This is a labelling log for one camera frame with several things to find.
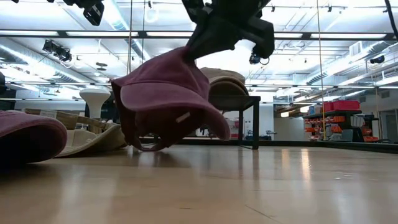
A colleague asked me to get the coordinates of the white mushroom lamp brass base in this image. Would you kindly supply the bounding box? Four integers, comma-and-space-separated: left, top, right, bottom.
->
79, 88, 112, 125

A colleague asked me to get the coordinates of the white hanging ring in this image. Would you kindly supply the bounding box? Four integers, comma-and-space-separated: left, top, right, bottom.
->
144, 5, 160, 24

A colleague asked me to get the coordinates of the tan baseball cap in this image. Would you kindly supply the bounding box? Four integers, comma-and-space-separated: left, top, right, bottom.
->
207, 77, 250, 112
24, 108, 127, 158
200, 67, 246, 86

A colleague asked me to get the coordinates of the overhead frame light bar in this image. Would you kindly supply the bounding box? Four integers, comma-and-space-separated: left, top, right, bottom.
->
0, 29, 398, 41

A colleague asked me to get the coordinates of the yellow hanging cord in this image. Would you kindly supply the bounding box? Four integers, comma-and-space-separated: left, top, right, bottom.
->
316, 0, 326, 141

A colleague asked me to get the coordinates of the red plastic storage bin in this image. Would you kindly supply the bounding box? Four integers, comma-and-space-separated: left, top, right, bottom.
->
323, 100, 361, 113

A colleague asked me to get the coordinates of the black ceiling camera cluster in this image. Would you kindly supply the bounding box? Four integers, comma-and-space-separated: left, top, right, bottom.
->
42, 39, 73, 63

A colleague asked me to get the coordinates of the black perforated metal shelf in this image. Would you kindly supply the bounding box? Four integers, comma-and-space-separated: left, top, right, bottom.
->
207, 95, 261, 151

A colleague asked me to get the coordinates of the maroon baseball cap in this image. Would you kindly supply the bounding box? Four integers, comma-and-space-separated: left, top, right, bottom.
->
0, 110, 68, 166
111, 45, 231, 152

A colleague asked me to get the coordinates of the black rack with orange bins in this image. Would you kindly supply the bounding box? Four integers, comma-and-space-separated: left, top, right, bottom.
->
303, 108, 381, 144

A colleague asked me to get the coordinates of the tan hanging cord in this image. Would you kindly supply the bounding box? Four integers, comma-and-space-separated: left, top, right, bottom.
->
126, 0, 134, 75

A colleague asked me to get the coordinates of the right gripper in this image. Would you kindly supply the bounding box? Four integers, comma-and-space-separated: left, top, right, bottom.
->
182, 0, 276, 61

